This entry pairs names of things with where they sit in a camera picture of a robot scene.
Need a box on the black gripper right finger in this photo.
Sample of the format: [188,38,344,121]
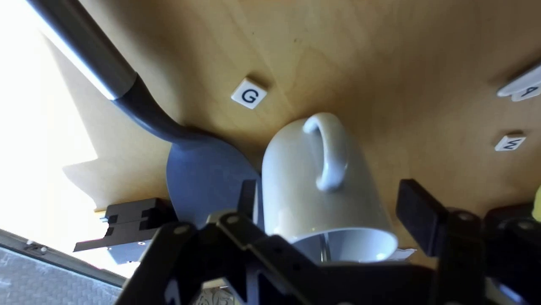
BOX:
[396,177,541,305]

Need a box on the white ceramic mug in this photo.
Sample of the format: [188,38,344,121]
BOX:
[259,109,401,264]

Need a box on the white letter tile G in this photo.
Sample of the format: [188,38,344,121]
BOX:
[231,77,271,111]

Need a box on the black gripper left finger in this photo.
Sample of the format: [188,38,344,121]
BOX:
[116,177,341,305]

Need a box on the black spatula grey handle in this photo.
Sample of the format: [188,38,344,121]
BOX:
[26,0,263,230]

